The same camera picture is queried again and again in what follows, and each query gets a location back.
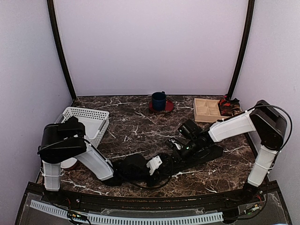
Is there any black necktie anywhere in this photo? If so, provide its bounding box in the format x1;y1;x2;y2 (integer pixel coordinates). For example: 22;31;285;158
171;145;223;173

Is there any wooden compartment box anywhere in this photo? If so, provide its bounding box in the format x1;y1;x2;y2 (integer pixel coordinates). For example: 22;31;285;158
193;98;228;123

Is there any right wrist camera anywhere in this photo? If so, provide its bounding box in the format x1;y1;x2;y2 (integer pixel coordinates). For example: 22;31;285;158
169;138;183;150

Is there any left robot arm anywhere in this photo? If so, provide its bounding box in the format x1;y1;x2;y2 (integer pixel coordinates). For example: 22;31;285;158
37;116;173;204

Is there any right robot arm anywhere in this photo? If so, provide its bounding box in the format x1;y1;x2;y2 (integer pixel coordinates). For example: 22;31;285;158
166;100;293;203

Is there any brown patterned rolled tie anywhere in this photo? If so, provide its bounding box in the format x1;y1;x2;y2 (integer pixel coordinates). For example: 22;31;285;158
231;98;240;116

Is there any dark blue mug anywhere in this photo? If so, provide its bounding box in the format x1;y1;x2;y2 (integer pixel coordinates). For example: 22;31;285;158
151;91;166;111

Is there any red saucer plate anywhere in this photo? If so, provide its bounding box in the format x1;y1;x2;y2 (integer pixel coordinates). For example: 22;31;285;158
149;99;174;114

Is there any black frame post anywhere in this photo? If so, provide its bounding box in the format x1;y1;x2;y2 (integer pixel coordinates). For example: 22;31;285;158
47;0;77;101
227;0;255;98

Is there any right black frame post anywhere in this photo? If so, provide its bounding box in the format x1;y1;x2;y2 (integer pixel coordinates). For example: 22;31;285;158
227;0;255;98

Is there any white plastic basket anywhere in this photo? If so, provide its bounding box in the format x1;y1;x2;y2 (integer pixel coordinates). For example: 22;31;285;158
61;107;109;147

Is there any white red bowl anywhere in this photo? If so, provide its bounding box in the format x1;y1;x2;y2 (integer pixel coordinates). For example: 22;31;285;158
60;157;77;170

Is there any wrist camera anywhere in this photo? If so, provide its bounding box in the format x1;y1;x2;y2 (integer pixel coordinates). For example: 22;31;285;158
146;153;172;176
169;138;183;150

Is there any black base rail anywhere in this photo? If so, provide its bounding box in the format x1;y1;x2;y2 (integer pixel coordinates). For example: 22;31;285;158
43;187;277;213

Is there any white slotted cable duct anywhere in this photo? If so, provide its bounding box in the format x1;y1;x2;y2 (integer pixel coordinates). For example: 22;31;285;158
30;200;224;225

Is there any left black frame post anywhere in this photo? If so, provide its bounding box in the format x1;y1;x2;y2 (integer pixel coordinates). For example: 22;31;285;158
47;0;77;101

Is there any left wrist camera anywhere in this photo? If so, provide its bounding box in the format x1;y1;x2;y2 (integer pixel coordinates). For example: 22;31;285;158
146;153;172;176

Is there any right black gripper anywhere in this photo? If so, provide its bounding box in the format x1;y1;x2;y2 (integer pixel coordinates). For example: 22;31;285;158
167;137;201;170

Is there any red patterned rolled tie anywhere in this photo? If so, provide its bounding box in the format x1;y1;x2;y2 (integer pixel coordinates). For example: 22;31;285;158
217;95;234;117

